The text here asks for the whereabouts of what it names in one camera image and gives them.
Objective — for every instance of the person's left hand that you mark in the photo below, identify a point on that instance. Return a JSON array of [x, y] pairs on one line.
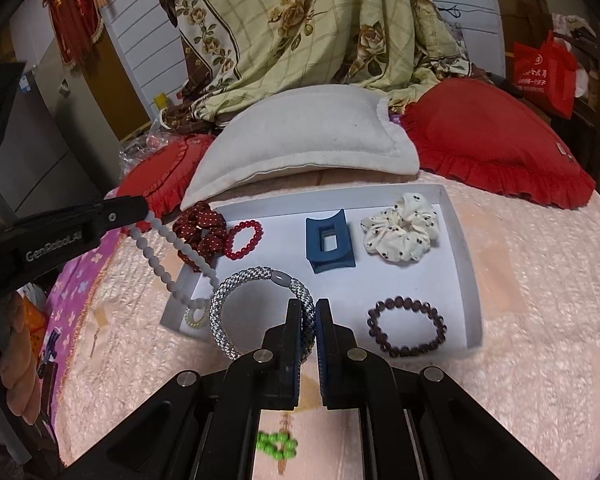
[[22, 360]]

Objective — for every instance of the blue hair claw clip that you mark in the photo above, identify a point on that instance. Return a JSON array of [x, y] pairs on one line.
[[315, 255]]

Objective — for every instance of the floral checked blanket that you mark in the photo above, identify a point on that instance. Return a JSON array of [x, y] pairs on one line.
[[280, 20]]

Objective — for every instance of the clear plastic bag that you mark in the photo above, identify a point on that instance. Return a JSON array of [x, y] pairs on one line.
[[140, 152]]

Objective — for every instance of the red shopping bag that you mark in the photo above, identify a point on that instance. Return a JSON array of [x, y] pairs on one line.
[[540, 75]]

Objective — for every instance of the red wall hanging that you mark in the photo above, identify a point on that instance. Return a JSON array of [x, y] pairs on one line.
[[75, 25]]

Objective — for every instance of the dark red polka-dot scrunchie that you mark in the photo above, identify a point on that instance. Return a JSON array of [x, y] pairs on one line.
[[200, 240]]

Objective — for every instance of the large red ruffled cushion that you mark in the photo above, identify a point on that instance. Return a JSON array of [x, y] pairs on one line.
[[480, 130]]

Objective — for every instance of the small red ruffled cushion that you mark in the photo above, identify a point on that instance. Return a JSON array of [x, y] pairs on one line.
[[165, 170]]

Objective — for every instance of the white printed scrunchie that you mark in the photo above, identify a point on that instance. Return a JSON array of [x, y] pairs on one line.
[[380, 240]]

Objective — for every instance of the white pillow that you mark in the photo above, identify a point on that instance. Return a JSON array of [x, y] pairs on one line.
[[300, 135]]

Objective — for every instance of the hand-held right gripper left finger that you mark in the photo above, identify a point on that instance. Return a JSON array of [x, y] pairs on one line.
[[294, 340]]

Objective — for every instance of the pink quilted bed cover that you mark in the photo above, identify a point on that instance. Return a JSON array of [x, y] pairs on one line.
[[530, 285]]

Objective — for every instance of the white cardboard box tray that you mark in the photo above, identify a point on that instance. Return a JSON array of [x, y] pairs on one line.
[[420, 285]]

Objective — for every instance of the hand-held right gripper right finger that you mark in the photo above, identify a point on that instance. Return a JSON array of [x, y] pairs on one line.
[[323, 340]]

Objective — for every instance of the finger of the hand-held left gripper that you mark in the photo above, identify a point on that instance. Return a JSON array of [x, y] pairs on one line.
[[125, 214]]

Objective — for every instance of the dark blue object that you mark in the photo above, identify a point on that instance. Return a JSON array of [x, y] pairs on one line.
[[49, 352]]

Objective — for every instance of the purple flowered bedsheet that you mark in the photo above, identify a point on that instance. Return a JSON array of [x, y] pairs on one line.
[[75, 285]]

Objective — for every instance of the grey cabinet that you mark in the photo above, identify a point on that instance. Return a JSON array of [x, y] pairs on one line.
[[55, 150]]

